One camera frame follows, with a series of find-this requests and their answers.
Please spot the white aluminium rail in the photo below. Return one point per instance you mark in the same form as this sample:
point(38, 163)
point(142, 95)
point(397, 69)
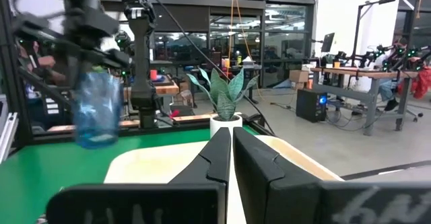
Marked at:
point(7, 136)

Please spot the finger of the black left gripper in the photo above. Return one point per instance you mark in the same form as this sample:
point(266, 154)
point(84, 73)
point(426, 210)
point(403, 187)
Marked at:
point(84, 54)
point(37, 27)

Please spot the blue faceted plastic cup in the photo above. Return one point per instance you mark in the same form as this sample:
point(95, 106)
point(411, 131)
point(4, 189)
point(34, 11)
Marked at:
point(97, 109)

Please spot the black computer tower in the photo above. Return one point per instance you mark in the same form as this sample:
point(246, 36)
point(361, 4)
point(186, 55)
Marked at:
point(310, 105)

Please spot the black rig frame post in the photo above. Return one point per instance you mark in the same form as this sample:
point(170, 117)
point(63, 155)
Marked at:
point(10, 82)

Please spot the wooden table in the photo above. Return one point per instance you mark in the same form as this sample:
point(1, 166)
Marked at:
point(166, 89)

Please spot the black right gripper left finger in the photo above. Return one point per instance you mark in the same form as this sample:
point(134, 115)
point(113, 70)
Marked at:
point(188, 204)

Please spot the cream plastic tray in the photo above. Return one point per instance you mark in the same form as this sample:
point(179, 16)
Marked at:
point(151, 163)

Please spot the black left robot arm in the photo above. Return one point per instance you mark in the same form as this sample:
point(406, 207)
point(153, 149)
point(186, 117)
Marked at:
point(141, 66)

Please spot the grey workbench with wooden top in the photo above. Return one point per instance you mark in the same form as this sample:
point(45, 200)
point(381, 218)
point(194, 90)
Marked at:
point(370, 86)

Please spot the yellow bottle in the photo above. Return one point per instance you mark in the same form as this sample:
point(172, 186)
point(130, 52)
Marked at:
point(239, 60)

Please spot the person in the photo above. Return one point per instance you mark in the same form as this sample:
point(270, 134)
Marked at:
point(43, 66)
point(387, 82)

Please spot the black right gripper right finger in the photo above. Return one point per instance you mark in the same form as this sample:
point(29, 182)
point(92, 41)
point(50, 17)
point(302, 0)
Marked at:
point(286, 200)

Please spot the snake plant in white pot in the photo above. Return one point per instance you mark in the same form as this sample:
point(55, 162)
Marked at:
point(225, 96)

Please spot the black gantry frame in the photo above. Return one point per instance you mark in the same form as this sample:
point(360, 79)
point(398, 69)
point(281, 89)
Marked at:
point(357, 25)

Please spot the black monitor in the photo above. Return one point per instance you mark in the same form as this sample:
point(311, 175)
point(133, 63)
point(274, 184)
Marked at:
point(327, 42)

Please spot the orange cup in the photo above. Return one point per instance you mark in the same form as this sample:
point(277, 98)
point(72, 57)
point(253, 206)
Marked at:
point(336, 64)

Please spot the red cloth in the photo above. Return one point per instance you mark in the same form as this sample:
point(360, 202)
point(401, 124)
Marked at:
point(422, 82)

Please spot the red cup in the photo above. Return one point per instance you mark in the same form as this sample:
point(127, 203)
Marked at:
point(154, 75)

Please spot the cardboard box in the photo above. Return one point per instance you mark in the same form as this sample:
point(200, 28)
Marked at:
point(299, 76)

